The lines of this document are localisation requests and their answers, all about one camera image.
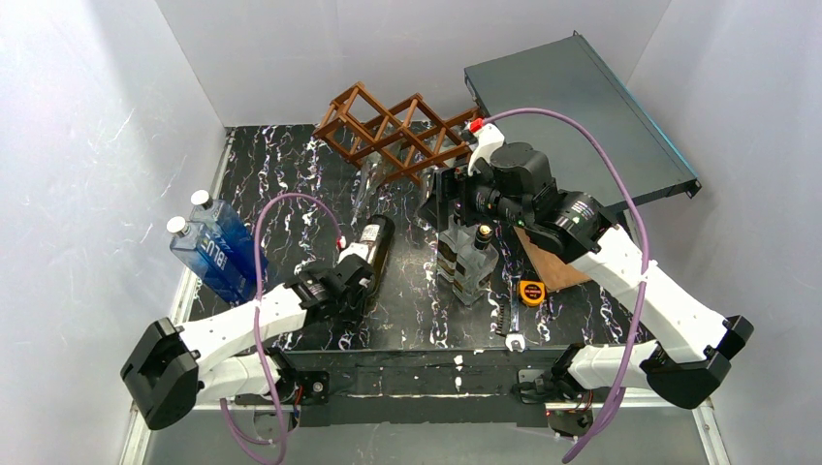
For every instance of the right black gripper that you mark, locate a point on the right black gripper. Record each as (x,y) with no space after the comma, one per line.
(446,198)

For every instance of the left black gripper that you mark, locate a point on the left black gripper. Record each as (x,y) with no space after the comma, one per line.
(358,274)

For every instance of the clear square liquor bottle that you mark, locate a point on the clear square liquor bottle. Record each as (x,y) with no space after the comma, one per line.
(476,262)
(449,243)

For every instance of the dark green wine bottle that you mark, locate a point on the dark green wine bottle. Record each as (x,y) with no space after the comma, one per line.
(374,246)

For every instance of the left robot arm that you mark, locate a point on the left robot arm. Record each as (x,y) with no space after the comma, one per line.
(173,368)

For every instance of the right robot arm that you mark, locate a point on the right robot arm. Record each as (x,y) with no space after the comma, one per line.
(691,346)

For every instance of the clear wine glass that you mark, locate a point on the clear wine glass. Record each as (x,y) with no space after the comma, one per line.
(433,208)
(373,173)

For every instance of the brown wooden wine rack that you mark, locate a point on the brown wooden wine rack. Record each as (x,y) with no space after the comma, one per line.
(408,136)

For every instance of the blue square glass bottle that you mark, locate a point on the blue square glass bottle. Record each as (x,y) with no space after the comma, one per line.
(234,237)
(200,249)

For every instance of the orange tape measure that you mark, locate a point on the orange tape measure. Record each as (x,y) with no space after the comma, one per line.
(531,293)

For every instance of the brown wooden board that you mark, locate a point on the brown wooden board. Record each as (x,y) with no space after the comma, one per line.
(552,272)

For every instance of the black comb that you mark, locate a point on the black comb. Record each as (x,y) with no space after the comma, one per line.
(502,324)

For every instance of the silver wrench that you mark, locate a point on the silver wrench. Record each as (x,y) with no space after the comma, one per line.
(514,339)

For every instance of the dark grey flat box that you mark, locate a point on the dark grey flat box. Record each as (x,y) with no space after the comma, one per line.
(570,77)

